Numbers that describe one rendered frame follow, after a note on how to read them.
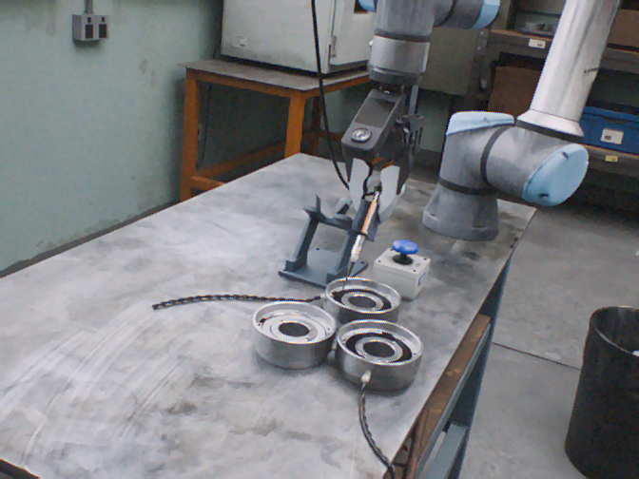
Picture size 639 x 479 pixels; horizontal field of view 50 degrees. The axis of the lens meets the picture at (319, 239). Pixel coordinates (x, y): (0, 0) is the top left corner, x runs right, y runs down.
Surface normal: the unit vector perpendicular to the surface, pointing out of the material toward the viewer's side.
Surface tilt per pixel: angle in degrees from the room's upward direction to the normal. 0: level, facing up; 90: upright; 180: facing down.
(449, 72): 90
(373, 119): 32
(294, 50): 90
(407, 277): 90
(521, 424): 0
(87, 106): 90
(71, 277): 0
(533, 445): 0
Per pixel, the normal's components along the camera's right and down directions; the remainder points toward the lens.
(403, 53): -0.01, 0.37
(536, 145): -0.43, 0.11
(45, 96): 0.90, 0.25
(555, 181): 0.58, 0.48
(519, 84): -0.35, 0.43
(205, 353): 0.11, -0.92
